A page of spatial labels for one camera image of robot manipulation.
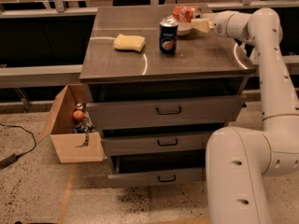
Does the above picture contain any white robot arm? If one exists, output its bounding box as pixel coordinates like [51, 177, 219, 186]
[192, 8, 299, 224]

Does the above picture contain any blue pepsi can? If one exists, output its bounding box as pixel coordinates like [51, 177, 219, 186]
[159, 16, 178, 55]

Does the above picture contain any metal can in box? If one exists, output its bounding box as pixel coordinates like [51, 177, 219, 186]
[75, 103, 86, 111]

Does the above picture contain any grey drawer cabinet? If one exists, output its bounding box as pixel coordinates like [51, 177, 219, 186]
[78, 3, 257, 189]

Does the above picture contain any yellow sponge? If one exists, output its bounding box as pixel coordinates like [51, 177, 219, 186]
[113, 34, 145, 52]

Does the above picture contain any top grey drawer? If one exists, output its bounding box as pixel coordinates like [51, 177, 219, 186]
[88, 96, 244, 131]

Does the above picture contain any grey drawer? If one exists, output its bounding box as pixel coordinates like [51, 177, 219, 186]
[88, 96, 244, 131]
[102, 131, 213, 156]
[108, 149, 206, 188]

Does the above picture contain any middle grey drawer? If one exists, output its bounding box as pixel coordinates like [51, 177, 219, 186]
[102, 131, 213, 156]

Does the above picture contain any red apple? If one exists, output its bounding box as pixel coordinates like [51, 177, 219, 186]
[72, 110, 84, 121]

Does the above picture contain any blue snack bag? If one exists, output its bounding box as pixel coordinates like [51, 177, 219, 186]
[72, 113, 93, 133]

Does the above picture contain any bottom grey drawer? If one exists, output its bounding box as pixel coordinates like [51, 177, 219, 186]
[108, 149, 206, 188]

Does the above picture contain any cardboard box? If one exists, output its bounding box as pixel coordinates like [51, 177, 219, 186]
[38, 84, 104, 163]

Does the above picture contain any black power cable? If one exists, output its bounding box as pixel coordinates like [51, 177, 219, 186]
[0, 122, 37, 170]

